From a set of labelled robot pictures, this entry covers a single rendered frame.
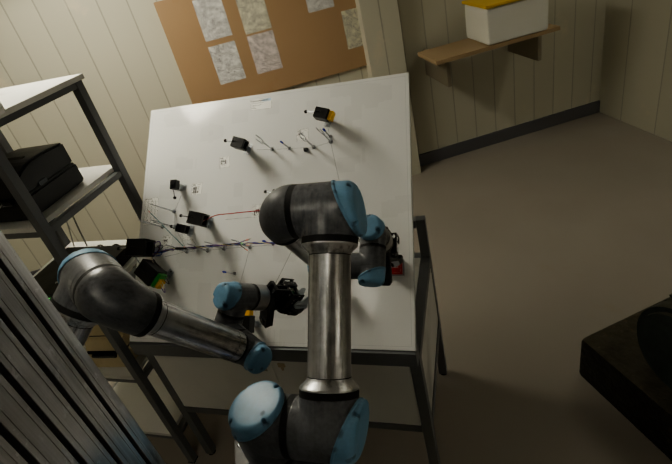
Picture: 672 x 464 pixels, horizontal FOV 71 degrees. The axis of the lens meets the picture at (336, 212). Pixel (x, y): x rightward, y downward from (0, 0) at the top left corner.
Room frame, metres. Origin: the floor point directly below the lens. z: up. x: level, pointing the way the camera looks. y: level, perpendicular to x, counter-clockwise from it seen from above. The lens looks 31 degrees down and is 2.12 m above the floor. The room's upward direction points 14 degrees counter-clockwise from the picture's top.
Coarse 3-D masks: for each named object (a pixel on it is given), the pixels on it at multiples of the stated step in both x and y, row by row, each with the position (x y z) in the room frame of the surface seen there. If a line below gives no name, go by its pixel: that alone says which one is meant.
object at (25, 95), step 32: (0, 96) 1.91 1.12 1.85; (32, 96) 1.73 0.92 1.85; (96, 128) 1.94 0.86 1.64; (0, 160) 1.52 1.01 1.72; (96, 192) 1.78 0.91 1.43; (128, 192) 1.94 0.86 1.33; (0, 224) 1.63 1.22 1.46; (32, 224) 1.53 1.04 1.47; (64, 256) 1.53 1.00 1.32; (128, 352) 1.54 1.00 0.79; (128, 384) 1.92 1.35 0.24; (160, 384) 1.86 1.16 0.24; (160, 416) 1.52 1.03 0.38; (192, 448) 1.55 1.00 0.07
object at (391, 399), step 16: (288, 368) 1.31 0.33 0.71; (304, 368) 1.28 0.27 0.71; (352, 368) 1.21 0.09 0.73; (368, 368) 1.19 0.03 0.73; (384, 368) 1.17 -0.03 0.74; (400, 368) 1.15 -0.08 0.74; (288, 384) 1.32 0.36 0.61; (368, 384) 1.20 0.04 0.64; (384, 384) 1.18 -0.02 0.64; (400, 384) 1.15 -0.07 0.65; (368, 400) 1.20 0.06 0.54; (384, 400) 1.18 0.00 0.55; (400, 400) 1.16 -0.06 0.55; (416, 400) 1.14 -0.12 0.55; (384, 416) 1.19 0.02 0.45; (400, 416) 1.16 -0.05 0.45; (416, 416) 1.14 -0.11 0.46
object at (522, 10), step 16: (464, 0) 3.95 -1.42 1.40; (480, 0) 3.79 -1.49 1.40; (496, 0) 3.64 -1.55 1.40; (512, 0) 3.55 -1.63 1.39; (528, 0) 3.57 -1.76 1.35; (544, 0) 3.58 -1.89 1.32; (480, 16) 3.66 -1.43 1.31; (496, 16) 3.55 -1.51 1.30; (512, 16) 3.56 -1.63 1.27; (528, 16) 3.57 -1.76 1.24; (544, 16) 3.58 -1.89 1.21; (480, 32) 3.67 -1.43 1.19; (496, 32) 3.55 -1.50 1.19; (512, 32) 3.56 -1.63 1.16; (528, 32) 3.57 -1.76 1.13
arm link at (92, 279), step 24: (96, 288) 0.77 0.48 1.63; (120, 288) 0.77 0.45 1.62; (144, 288) 0.80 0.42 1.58; (96, 312) 0.74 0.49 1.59; (120, 312) 0.74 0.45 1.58; (144, 312) 0.75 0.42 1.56; (168, 312) 0.79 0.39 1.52; (192, 312) 0.84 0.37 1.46; (144, 336) 0.75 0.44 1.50; (168, 336) 0.77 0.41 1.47; (192, 336) 0.79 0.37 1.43; (216, 336) 0.82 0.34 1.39; (240, 336) 0.86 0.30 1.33; (240, 360) 0.84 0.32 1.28; (264, 360) 0.85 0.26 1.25
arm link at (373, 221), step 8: (368, 216) 1.11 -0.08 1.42; (376, 216) 1.11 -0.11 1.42; (368, 224) 1.09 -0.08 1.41; (376, 224) 1.08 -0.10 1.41; (384, 224) 1.11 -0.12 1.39; (368, 232) 1.07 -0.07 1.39; (376, 232) 1.07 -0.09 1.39; (384, 232) 1.09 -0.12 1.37; (360, 240) 1.10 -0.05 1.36; (368, 240) 1.07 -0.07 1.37; (376, 240) 1.07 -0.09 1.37; (384, 240) 1.08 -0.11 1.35
